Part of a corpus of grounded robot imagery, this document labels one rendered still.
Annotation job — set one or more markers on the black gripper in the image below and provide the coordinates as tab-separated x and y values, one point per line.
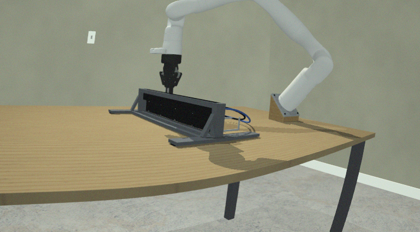
170	75

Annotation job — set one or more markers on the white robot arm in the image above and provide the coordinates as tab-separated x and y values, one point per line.
306	80

